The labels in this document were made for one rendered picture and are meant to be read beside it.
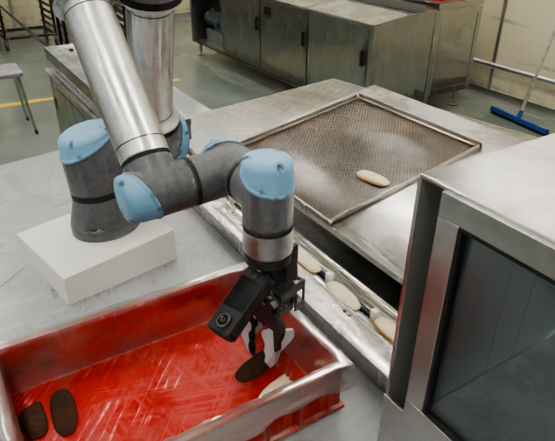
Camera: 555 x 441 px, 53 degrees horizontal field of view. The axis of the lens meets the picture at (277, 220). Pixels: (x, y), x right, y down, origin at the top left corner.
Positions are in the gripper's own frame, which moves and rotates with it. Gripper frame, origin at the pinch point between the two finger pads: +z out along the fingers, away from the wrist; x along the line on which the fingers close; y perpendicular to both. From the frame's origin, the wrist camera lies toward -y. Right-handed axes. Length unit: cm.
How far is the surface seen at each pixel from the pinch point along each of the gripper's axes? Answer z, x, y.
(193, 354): 4.2, 11.9, -4.3
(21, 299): 5, 50, -18
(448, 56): 39, 154, 378
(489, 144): -11, 2, 89
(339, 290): 0.6, 1.6, 24.5
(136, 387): 4.2, 13.0, -15.6
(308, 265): 0.6, 11.7, 27.2
